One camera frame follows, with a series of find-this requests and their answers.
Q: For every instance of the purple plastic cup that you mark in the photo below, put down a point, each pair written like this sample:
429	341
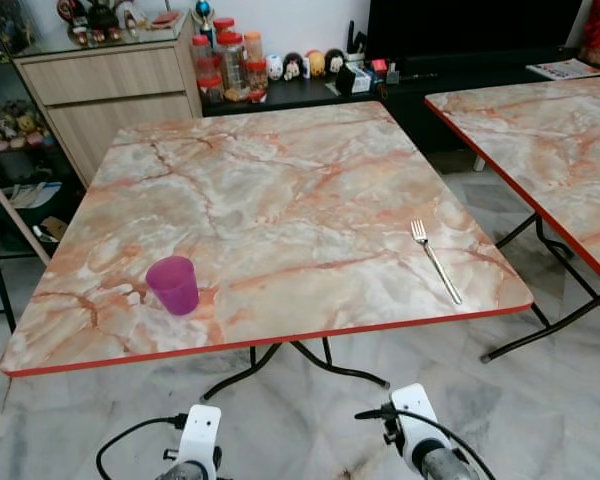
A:
175	287

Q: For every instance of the black television console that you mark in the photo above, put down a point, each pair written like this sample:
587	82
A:
410	100

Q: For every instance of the small white carton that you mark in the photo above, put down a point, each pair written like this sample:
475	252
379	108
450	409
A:
352	80

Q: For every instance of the small red item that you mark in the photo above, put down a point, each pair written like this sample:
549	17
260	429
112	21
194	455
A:
379	67

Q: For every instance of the small jar red lid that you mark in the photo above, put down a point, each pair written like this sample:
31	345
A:
211	90
257	80

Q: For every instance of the black round figurine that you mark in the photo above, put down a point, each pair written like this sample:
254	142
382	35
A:
334	60

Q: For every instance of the yellow round figurine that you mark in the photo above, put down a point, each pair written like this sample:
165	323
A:
315	63

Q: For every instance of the dark round figurine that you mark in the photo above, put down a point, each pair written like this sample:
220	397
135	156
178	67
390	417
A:
293	66

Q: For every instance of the white round figurine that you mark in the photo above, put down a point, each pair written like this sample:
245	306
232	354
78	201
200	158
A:
274	66

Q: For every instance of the large clear jar red lid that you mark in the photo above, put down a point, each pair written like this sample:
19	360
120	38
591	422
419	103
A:
230	62

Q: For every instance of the printed paper leaflet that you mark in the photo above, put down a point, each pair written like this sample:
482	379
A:
565	69

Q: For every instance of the orange-filled clear jar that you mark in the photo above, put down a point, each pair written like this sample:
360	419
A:
253	46

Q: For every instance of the black television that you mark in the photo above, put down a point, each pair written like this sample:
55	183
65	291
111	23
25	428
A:
460	25

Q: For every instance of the light wooden cabinet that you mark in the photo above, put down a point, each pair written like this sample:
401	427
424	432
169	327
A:
100	100

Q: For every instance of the small red dish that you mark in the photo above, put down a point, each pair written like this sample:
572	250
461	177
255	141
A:
165	18

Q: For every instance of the dark shelf with toys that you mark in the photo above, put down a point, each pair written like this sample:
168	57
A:
20	125

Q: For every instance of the dark ornament figurine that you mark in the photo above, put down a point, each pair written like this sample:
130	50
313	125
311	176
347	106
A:
100	18

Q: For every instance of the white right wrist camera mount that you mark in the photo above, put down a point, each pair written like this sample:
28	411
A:
415	415

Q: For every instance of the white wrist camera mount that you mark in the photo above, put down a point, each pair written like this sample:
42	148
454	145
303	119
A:
415	415
200	432

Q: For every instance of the black folding table leg frame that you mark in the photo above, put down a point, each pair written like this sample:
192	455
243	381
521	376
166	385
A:
490	354
327	352

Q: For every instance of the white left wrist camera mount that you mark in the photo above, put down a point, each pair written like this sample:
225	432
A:
200	432

